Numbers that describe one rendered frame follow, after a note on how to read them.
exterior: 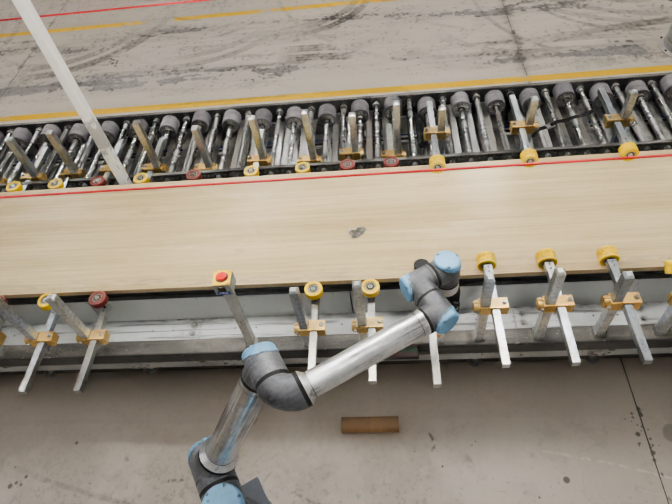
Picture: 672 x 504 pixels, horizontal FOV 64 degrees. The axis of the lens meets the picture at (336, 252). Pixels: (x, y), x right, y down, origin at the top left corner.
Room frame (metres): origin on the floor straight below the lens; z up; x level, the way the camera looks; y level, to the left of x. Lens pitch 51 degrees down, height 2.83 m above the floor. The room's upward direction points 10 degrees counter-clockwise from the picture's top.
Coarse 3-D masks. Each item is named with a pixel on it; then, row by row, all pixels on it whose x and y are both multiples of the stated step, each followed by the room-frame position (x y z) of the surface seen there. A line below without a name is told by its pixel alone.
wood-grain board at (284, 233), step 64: (0, 192) 2.41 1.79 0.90; (128, 192) 2.23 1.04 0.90; (192, 192) 2.14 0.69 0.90; (256, 192) 2.05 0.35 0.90; (320, 192) 1.97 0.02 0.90; (384, 192) 1.89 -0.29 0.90; (448, 192) 1.82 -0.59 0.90; (512, 192) 1.74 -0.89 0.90; (576, 192) 1.67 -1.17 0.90; (640, 192) 1.60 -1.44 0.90; (0, 256) 1.92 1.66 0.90; (64, 256) 1.84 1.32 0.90; (128, 256) 1.77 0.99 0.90; (192, 256) 1.70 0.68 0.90; (256, 256) 1.63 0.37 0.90; (320, 256) 1.56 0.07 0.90; (384, 256) 1.50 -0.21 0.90; (512, 256) 1.37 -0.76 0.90; (576, 256) 1.31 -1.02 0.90; (640, 256) 1.26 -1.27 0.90
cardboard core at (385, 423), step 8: (384, 416) 1.10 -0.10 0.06; (392, 416) 1.09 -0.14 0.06; (344, 424) 1.09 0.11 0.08; (352, 424) 1.08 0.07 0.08; (360, 424) 1.07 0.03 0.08; (368, 424) 1.06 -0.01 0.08; (376, 424) 1.06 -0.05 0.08; (384, 424) 1.05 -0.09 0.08; (392, 424) 1.04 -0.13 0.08; (344, 432) 1.06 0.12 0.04; (352, 432) 1.05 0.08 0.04; (360, 432) 1.04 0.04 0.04; (368, 432) 1.04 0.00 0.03; (376, 432) 1.03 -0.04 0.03
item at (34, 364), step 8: (48, 320) 1.53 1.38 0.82; (56, 320) 1.54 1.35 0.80; (48, 328) 1.48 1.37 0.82; (40, 344) 1.40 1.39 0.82; (40, 352) 1.36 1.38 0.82; (32, 360) 1.32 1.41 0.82; (40, 360) 1.33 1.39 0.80; (32, 368) 1.28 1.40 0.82; (24, 376) 1.25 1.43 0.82; (32, 376) 1.25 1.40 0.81; (24, 384) 1.21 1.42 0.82; (24, 392) 1.18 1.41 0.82
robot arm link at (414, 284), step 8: (416, 272) 1.05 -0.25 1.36; (424, 272) 1.04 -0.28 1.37; (432, 272) 1.04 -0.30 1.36; (400, 280) 1.04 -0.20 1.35; (408, 280) 1.02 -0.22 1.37; (416, 280) 1.02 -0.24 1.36; (424, 280) 1.01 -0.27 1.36; (432, 280) 1.01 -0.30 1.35; (440, 280) 1.02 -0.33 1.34; (400, 288) 1.04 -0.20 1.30; (408, 288) 0.99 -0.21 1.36; (416, 288) 0.99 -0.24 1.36; (424, 288) 0.98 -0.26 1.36; (432, 288) 0.97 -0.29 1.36; (408, 296) 0.98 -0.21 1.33; (416, 296) 0.97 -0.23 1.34; (416, 304) 0.96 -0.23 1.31
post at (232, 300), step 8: (224, 296) 1.27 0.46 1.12; (232, 296) 1.27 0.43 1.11; (232, 304) 1.27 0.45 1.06; (240, 304) 1.30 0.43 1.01; (232, 312) 1.27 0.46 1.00; (240, 312) 1.27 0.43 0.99; (240, 320) 1.27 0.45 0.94; (240, 328) 1.27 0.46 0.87; (248, 328) 1.27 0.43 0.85; (248, 336) 1.27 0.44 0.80; (248, 344) 1.27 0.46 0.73
